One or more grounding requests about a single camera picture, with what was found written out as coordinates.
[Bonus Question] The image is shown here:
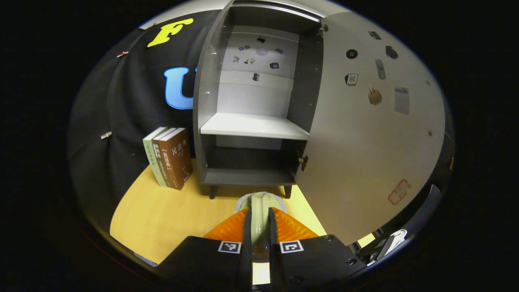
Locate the black backdrop cloth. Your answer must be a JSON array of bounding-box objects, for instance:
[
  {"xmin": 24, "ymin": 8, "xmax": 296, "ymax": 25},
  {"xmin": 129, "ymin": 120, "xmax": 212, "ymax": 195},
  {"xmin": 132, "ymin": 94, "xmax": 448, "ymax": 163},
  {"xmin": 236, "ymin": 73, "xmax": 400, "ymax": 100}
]
[{"xmin": 67, "ymin": 10, "xmax": 227, "ymax": 232}]

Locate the brown book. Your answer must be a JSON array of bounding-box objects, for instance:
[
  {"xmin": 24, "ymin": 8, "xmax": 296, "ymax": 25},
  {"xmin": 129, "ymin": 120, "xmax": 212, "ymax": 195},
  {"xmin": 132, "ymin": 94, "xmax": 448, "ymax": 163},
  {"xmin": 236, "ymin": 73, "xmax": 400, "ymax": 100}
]
[{"xmin": 158, "ymin": 128, "xmax": 193, "ymax": 190}]

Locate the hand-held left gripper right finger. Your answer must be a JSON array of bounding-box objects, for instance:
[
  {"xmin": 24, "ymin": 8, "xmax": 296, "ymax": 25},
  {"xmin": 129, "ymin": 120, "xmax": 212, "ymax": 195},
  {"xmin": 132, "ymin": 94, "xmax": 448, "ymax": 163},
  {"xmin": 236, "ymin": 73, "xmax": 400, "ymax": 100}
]
[{"xmin": 268, "ymin": 206, "xmax": 368, "ymax": 292}]

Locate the grey coaster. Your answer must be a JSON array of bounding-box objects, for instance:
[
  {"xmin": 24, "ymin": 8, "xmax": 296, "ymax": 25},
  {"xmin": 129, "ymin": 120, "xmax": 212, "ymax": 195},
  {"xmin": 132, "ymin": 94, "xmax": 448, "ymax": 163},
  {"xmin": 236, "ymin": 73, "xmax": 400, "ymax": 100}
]
[{"xmin": 235, "ymin": 191, "xmax": 288, "ymax": 215}]

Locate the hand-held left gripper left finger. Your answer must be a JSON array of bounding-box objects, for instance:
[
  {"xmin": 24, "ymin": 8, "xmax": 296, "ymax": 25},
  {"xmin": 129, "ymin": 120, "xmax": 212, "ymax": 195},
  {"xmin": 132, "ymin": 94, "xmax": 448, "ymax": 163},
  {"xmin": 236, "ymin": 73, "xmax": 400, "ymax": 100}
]
[{"xmin": 155, "ymin": 207, "xmax": 254, "ymax": 292}]

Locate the beige cabinet door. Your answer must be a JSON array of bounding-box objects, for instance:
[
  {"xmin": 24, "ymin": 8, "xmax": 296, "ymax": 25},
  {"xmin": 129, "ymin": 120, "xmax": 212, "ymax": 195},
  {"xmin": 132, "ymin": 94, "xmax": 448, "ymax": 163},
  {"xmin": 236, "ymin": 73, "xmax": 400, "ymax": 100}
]
[{"xmin": 294, "ymin": 11, "xmax": 455, "ymax": 248}]

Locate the grey cabinet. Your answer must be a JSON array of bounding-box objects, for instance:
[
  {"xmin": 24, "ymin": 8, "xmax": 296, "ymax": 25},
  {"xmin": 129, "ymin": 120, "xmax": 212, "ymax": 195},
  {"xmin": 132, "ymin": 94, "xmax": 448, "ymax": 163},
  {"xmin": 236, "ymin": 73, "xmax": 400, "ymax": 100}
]
[{"xmin": 193, "ymin": 0, "xmax": 326, "ymax": 199}]

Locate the green book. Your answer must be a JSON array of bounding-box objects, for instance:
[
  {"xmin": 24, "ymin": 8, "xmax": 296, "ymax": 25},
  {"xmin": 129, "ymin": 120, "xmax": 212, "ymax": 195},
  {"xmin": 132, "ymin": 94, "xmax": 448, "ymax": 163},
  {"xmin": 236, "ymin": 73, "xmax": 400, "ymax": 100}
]
[
  {"xmin": 152, "ymin": 127, "xmax": 178, "ymax": 188},
  {"xmin": 143, "ymin": 127, "xmax": 167, "ymax": 187}
]

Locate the pale green bottle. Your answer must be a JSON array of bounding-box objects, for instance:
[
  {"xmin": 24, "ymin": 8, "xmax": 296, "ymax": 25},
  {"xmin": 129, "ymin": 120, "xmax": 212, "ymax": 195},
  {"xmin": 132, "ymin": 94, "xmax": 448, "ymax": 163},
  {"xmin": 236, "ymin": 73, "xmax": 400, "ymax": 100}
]
[{"xmin": 248, "ymin": 193, "xmax": 272, "ymax": 262}]

